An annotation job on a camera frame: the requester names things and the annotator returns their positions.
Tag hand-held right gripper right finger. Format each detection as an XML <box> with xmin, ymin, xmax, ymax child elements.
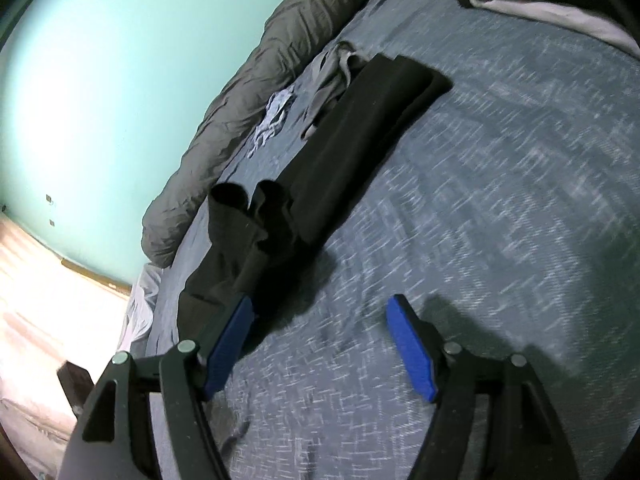
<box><xmin>386</xmin><ymin>294</ymin><xmax>581</xmax><ymax>480</ymax></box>

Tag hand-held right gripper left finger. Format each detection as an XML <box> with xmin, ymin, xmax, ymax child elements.
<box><xmin>62</xmin><ymin>294</ymin><xmax>255</xmax><ymax>480</ymax></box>

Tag light grey cloth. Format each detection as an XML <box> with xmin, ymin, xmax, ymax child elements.
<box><xmin>119</xmin><ymin>262</ymin><xmax>167</xmax><ymax>356</ymax></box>

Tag wooden window trim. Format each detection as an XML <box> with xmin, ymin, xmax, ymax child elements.
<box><xmin>59</xmin><ymin>257</ymin><xmax>133</xmax><ymax>292</ymax></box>

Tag bed with blue sheet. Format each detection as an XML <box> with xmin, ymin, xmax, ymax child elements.
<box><xmin>120</xmin><ymin>0</ymin><xmax>640</xmax><ymax>480</ymax></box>

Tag pink curtain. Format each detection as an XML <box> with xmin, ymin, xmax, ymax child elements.
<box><xmin>0</xmin><ymin>210</ymin><xmax>133</xmax><ymax>441</ymax></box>

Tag dark grey rolled duvet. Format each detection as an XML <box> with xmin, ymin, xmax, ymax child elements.
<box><xmin>141</xmin><ymin>0</ymin><xmax>418</xmax><ymax>268</ymax></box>

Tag small blue patterned cloth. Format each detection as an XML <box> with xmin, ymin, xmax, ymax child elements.
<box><xmin>247</xmin><ymin>87</ymin><xmax>297</xmax><ymax>161</ymax></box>

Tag small grey garment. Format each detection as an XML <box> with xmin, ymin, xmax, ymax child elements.
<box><xmin>300</xmin><ymin>42</ymin><xmax>373</xmax><ymax>142</ymax></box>

